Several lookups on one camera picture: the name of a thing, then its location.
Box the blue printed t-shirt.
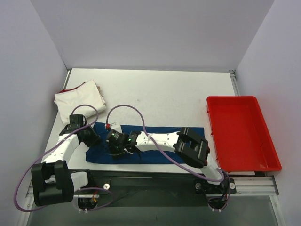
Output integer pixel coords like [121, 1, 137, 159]
[86, 122, 205, 165]

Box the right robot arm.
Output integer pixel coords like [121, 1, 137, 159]
[106, 127, 225, 192]

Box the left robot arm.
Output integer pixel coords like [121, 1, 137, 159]
[31, 114, 102, 207]

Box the folded white t-shirt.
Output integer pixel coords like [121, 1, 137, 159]
[54, 80, 106, 125]

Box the red plastic bin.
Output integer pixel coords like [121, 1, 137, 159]
[206, 96, 282, 172]

